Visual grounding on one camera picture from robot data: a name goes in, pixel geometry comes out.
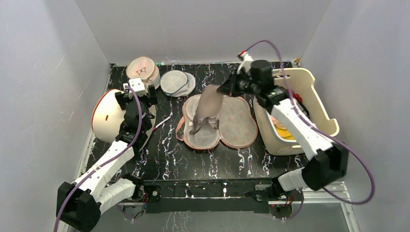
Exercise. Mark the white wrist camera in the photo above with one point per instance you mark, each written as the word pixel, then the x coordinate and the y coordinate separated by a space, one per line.
pixel 137 85
pixel 245 64

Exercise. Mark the pink round mesh laundry bag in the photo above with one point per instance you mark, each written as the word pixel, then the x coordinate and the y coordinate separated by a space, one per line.
pixel 145 69

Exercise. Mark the white round mesh laundry bag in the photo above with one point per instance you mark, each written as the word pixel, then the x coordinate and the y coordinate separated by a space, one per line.
pixel 177 83

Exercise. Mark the purple capped marker pen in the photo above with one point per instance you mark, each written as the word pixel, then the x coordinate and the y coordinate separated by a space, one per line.
pixel 162 122

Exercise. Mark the red lace garment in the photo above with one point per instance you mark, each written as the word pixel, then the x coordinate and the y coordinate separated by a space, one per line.
pixel 297 97

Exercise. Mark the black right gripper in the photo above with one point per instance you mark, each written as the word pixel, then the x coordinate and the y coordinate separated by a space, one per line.
pixel 233 85

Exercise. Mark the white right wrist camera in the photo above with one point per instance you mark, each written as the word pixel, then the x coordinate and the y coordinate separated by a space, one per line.
pixel 245 64

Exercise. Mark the taupe beige bra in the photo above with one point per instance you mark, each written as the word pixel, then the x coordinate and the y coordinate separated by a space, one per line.
pixel 209 106

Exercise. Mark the cream cylindrical bin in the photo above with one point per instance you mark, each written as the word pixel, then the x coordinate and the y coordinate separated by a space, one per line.
pixel 107 118

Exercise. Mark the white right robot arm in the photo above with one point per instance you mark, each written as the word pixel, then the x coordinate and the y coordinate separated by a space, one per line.
pixel 327 158

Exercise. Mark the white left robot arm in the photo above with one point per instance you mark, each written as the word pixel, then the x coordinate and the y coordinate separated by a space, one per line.
pixel 81 203

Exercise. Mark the cream plastic laundry basket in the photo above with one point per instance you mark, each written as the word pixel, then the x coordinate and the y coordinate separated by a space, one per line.
pixel 301 82

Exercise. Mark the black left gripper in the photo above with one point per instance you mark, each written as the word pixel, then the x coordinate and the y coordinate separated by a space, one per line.
pixel 124 99

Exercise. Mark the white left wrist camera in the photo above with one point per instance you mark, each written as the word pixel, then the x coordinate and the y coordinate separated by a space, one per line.
pixel 137 85

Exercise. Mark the yellow garment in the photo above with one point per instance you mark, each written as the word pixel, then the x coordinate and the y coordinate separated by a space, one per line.
pixel 284 133

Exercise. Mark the peach patterned mesh laundry bag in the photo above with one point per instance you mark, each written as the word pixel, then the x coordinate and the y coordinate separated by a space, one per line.
pixel 237 128

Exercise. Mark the pink garment in basket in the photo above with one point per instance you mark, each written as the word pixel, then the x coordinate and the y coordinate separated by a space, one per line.
pixel 277 123

